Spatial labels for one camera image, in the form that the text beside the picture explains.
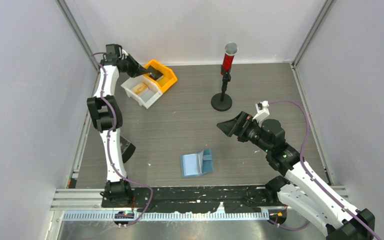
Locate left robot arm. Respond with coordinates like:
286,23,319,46
86,43,150,207

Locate tan card in white bin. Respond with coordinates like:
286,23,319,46
131,82,148,96

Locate clear plastic holder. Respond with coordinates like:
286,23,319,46
120,136,136,164

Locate black card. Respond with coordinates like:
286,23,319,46
147,66,164,81

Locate orange plastic bin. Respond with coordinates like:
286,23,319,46
143,59,178,94

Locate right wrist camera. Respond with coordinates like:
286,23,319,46
253,100,270,123

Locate blue leather card holder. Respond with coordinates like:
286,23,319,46
180,148,214,178

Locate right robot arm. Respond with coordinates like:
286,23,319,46
216,111,376,240

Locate white plastic bin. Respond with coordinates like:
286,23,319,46
121,75,163,109

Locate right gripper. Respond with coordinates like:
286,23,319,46
217,110,272,153

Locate red microphone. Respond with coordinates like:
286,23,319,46
221,42,238,75

